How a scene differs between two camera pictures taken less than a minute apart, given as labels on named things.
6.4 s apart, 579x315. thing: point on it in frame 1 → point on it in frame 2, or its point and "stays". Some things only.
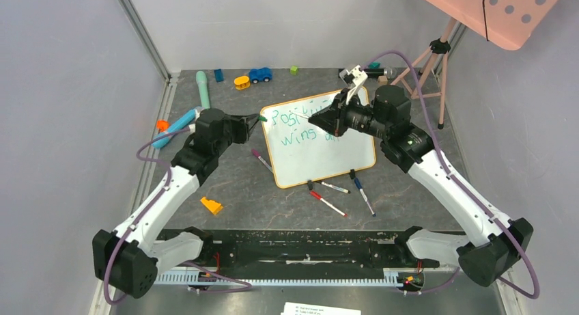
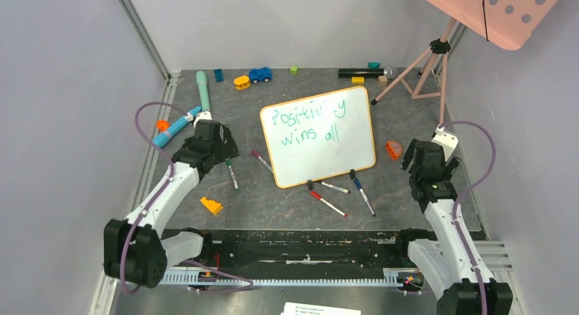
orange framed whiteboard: x=301 y=151 stays
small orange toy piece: x=162 y=125 stays
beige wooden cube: x=382 y=80 stays
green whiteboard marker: x=299 y=115 → x=235 y=182
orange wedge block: x=214 y=206 stays
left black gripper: x=243 y=124 → x=228 y=149
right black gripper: x=339 y=115 → x=453 y=165
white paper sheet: x=301 y=309 stays
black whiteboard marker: x=334 y=186 stays
